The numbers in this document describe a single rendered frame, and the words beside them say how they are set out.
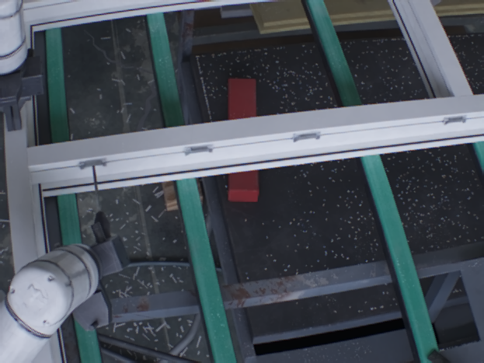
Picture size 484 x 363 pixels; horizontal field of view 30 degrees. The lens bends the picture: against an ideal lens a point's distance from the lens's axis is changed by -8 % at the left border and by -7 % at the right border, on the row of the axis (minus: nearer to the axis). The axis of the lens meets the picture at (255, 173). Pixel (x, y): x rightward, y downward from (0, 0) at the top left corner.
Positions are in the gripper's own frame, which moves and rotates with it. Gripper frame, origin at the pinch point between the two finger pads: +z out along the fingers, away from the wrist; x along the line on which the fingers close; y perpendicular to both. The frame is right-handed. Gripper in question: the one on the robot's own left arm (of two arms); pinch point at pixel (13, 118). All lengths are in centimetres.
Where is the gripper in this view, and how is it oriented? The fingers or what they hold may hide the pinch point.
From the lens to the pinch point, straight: 169.9
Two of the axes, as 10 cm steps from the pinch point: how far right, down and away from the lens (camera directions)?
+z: -0.8, 5.7, 8.2
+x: -9.8, 1.3, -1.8
